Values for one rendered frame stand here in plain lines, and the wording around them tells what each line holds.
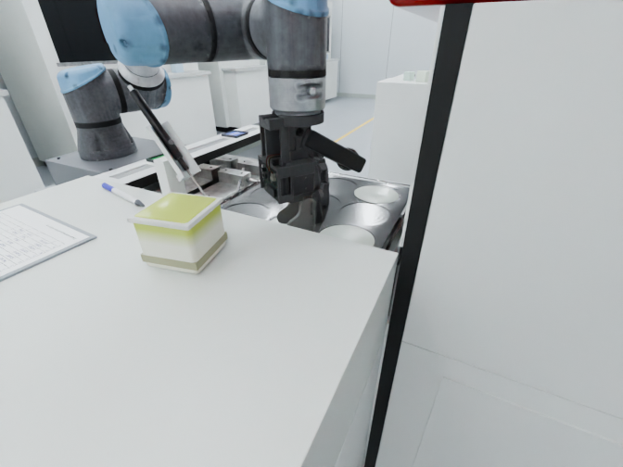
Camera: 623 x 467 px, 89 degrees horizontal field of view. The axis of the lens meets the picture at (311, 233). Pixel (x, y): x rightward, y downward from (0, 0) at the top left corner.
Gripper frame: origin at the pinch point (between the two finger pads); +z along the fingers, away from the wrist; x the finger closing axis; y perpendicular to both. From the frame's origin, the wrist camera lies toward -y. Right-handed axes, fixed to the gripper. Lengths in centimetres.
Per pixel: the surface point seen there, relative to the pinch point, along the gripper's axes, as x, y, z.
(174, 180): -8.1, 18.7, -10.5
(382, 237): 5.5, -11.1, 1.3
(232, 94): -459, -126, 35
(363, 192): -11.8, -20.4, 1.2
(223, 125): -468, -110, 80
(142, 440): 25.5, 27.4, -5.3
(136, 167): -36.7, 23.2, -4.7
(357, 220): -2.0, -11.3, 1.4
